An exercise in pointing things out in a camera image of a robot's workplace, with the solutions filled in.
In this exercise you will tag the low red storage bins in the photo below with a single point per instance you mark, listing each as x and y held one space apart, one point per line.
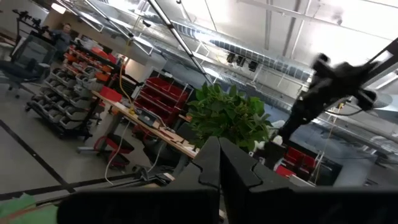
295 155

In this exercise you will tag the red and black chair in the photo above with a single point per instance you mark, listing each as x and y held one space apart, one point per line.
118 141

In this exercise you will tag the rack with red bins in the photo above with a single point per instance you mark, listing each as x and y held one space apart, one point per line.
161 93

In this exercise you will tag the silver ceiling duct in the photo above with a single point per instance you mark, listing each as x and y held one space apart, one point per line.
273 67

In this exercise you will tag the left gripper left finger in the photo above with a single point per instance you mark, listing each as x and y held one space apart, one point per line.
208 174

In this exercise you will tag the black background robot rig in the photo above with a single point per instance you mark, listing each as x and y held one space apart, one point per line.
31 21

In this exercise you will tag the tall leafy potted plant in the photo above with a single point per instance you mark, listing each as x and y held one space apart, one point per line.
227 115

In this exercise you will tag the long wooden workbench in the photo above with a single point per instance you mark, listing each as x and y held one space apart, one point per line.
174 141

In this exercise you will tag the succulent in white patterned pot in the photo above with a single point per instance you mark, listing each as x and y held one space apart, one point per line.
40 216

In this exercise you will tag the red storage bin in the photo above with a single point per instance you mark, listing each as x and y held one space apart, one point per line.
110 93

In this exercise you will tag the person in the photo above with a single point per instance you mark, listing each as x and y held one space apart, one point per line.
63 39

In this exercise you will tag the black frame beam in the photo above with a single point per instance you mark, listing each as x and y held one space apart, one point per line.
385 56

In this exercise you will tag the dark mesh office chair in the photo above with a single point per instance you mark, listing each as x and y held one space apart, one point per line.
34 53

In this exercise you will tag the shelf rack with grey bins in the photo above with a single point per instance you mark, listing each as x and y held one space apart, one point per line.
62 102

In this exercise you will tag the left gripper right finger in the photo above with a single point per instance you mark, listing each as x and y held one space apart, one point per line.
236 180

